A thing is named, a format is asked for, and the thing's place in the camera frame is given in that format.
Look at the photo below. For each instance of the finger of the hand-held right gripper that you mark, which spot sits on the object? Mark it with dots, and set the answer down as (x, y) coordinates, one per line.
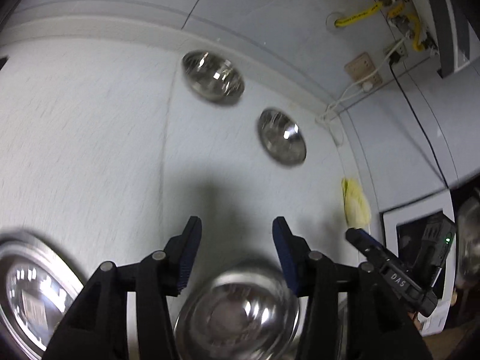
(362, 242)

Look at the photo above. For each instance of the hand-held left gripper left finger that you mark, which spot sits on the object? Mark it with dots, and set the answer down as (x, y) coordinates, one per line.
(189, 255)

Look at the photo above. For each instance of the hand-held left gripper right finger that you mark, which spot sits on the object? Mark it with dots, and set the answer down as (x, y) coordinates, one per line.
(287, 255)

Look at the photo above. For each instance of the large steel bowl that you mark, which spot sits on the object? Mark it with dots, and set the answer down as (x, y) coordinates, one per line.
(232, 315)

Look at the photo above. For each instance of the small steel bowl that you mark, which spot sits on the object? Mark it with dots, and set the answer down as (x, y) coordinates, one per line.
(281, 137)

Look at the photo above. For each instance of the large labelled steel plate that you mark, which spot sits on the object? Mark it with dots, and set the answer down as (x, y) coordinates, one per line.
(52, 249)

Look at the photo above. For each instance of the medium steel bowl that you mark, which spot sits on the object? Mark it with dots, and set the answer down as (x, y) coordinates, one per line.
(212, 77)

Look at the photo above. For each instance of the yellow cloth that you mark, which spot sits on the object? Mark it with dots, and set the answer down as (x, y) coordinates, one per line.
(356, 202)

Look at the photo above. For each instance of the steel mixing bowl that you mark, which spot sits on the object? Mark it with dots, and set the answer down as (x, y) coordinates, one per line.
(468, 240)

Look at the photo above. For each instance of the white microwave oven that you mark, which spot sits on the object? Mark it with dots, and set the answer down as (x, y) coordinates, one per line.
(412, 202)

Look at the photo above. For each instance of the white water heater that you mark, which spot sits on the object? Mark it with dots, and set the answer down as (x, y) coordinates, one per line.
(446, 18)

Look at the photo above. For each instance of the double wall outlet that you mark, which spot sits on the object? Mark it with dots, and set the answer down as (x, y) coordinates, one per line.
(362, 69)

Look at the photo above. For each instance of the single wall outlet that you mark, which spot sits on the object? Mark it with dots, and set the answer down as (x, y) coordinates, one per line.
(397, 50)

